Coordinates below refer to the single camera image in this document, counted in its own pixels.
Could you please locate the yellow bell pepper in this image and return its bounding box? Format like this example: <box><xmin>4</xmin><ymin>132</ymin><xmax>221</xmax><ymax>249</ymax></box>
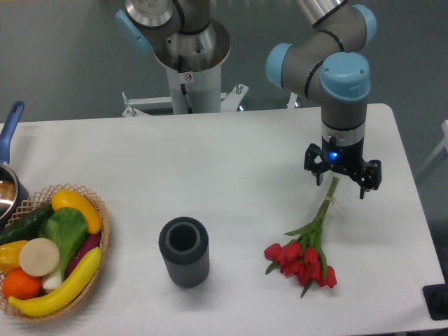
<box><xmin>0</xmin><ymin>240</ymin><xmax>29</xmax><ymax>274</ymax></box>

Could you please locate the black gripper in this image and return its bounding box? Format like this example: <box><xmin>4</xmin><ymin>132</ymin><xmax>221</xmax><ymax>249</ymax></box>
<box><xmin>304</xmin><ymin>136</ymin><xmax>382</xmax><ymax>200</ymax></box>

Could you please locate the dark grey ribbed vase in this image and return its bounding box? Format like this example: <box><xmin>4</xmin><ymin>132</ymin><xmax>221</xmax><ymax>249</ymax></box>
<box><xmin>158</xmin><ymin>216</ymin><xmax>210</xmax><ymax>288</ymax></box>

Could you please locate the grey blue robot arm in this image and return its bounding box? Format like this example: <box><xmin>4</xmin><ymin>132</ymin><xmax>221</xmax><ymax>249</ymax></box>
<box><xmin>115</xmin><ymin>1</ymin><xmax>382</xmax><ymax>194</ymax></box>

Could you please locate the blue handled saucepan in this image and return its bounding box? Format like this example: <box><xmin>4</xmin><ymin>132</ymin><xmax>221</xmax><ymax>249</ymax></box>
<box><xmin>1</xmin><ymin>101</ymin><xmax>29</xmax><ymax>230</ymax></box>

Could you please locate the yellow banana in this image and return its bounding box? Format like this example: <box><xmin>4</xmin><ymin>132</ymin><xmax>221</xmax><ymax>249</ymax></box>
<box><xmin>8</xmin><ymin>247</ymin><xmax>102</xmax><ymax>318</ymax></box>

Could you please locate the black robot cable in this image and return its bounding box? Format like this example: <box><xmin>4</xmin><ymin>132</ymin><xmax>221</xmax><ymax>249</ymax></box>
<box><xmin>176</xmin><ymin>55</ymin><xmax>193</xmax><ymax>114</ymax></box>

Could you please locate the green bok choy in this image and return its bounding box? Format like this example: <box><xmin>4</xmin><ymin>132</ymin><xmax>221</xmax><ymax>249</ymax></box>
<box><xmin>38</xmin><ymin>207</ymin><xmax>87</xmax><ymax>293</ymax></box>

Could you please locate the white frame at right edge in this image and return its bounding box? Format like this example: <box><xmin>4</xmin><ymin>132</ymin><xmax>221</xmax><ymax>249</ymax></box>
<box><xmin>416</xmin><ymin>120</ymin><xmax>447</xmax><ymax>179</ymax></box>

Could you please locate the black device at table edge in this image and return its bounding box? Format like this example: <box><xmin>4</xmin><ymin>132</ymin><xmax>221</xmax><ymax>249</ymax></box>
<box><xmin>422</xmin><ymin>283</ymin><xmax>447</xmax><ymax>321</ymax></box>

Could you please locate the woven wicker basket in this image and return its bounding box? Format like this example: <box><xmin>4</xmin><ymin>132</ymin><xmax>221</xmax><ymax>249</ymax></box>
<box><xmin>1</xmin><ymin>183</ymin><xmax>110</xmax><ymax>322</ymax></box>

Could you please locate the beige round disc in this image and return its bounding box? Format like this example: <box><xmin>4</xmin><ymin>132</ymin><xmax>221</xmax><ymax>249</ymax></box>
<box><xmin>19</xmin><ymin>238</ymin><xmax>60</xmax><ymax>277</ymax></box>

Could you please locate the purple sweet potato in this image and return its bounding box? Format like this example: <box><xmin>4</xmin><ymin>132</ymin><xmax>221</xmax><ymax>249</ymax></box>
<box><xmin>66</xmin><ymin>234</ymin><xmax>101</xmax><ymax>277</ymax></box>

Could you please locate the yellow squash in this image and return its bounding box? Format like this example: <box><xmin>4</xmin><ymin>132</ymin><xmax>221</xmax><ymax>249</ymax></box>
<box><xmin>51</xmin><ymin>189</ymin><xmax>103</xmax><ymax>235</ymax></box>

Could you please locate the orange fruit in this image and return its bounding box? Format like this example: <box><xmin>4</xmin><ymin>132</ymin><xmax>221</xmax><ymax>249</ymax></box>
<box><xmin>1</xmin><ymin>269</ymin><xmax>41</xmax><ymax>300</ymax></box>

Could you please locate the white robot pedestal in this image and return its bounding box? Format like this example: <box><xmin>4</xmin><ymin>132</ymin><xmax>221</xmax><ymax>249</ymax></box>
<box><xmin>122</xmin><ymin>64</ymin><xmax>249</xmax><ymax>117</ymax></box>

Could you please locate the red tulip bouquet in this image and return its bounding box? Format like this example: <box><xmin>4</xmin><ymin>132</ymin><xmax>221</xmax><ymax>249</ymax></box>
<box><xmin>264</xmin><ymin>177</ymin><xmax>339</xmax><ymax>297</ymax></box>

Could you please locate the green cucumber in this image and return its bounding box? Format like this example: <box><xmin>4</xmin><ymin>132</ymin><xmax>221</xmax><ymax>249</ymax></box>
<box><xmin>1</xmin><ymin>204</ymin><xmax>54</xmax><ymax>245</ymax></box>

